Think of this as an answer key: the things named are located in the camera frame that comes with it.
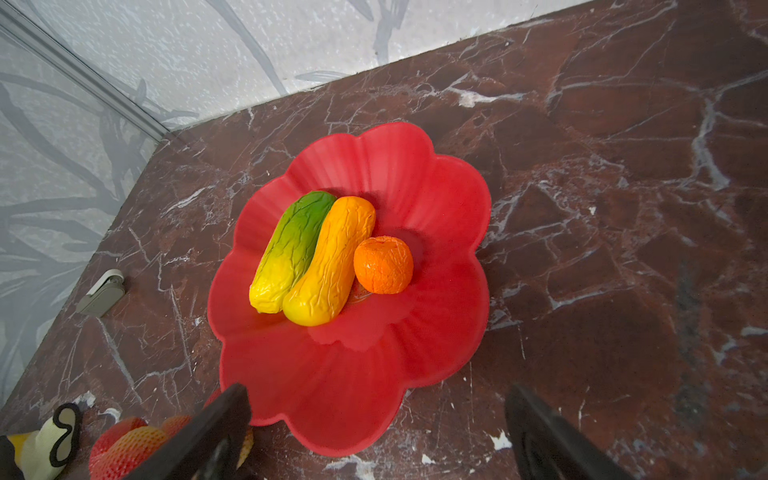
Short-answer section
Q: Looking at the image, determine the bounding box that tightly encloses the red green fake apple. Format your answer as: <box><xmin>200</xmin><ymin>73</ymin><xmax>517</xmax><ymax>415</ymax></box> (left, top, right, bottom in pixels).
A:
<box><xmin>88</xmin><ymin>413</ymin><xmax>254</xmax><ymax>480</ymax></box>

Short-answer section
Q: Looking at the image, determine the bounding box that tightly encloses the yellow fake corn fruit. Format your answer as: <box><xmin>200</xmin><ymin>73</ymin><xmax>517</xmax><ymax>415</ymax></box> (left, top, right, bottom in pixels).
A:
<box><xmin>283</xmin><ymin>196</ymin><xmax>376</xmax><ymax>327</ymax></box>

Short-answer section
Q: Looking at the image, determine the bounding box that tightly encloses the green yellow fake cucumber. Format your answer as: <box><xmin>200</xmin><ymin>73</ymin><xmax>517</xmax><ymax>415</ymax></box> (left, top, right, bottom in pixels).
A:
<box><xmin>249</xmin><ymin>191</ymin><xmax>337</xmax><ymax>314</ymax></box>

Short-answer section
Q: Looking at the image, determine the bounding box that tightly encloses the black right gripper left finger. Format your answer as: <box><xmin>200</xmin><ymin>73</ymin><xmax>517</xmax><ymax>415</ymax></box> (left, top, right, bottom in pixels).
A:
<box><xmin>127</xmin><ymin>383</ymin><xmax>251</xmax><ymax>479</ymax></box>

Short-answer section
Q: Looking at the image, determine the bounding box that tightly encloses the red flower-shaped fruit bowl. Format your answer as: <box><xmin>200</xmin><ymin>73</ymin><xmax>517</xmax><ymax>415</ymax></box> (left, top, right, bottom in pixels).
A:
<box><xmin>208</xmin><ymin>122</ymin><xmax>491</xmax><ymax>457</ymax></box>

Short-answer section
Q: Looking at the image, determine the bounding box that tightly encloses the small fake orange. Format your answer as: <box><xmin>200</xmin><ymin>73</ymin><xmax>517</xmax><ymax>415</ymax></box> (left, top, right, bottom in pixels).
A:
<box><xmin>353</xmin><ymin>236</ymin><xmax>414</xmax><ymax>295</ymax></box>

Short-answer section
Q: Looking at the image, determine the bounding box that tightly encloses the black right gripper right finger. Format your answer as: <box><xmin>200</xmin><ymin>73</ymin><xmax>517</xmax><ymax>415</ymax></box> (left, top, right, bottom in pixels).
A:
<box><xmin>505</xmin><ymin>385</ymin><xmax>631</xmax><ymax>479</ymax></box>

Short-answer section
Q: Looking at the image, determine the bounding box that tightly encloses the yellow white object under arm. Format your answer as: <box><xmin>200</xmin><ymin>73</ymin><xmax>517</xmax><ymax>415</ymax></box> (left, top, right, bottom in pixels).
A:
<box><xmin>1</xmin><ymin>403</ymin><xmax>83</xmax><ymax>479</ymax></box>

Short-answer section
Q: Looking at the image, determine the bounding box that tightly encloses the grey door stop wedge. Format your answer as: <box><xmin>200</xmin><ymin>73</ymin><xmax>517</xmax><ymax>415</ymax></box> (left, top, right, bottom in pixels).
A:
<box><xmin>75</xmin><ymin>269</ymin><xmax>126</xmax><ymax>318</ymax></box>

